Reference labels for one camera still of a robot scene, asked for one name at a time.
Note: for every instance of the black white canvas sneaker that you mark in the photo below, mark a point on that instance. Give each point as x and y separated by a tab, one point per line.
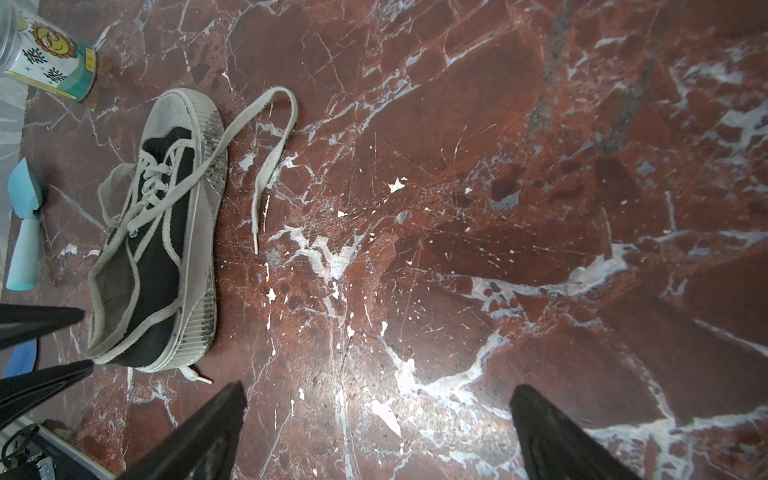
153	285

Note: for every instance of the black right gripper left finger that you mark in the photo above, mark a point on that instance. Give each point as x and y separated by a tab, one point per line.
203	447

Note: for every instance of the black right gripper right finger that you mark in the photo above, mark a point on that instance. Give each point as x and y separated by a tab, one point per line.
554	447

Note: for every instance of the light blue toy shovel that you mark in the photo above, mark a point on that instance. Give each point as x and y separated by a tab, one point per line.
26	199

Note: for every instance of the blue toy spatula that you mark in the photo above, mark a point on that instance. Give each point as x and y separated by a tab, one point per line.
23	359

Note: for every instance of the white shoelace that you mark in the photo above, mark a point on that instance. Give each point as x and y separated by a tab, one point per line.
270	156

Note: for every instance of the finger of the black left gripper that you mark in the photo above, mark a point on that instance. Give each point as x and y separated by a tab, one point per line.
21	323
22	393

